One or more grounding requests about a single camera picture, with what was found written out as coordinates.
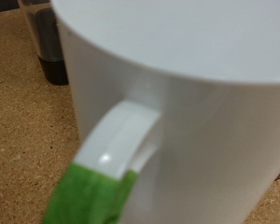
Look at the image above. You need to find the white mug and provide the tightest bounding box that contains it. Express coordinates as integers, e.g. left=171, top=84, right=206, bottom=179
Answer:
left=40, top=0, right=280, bottom=224

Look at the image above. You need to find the black Keurig coffee machine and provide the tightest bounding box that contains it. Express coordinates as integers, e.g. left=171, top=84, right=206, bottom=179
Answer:
left=18, top=0, right=70, bottom=87

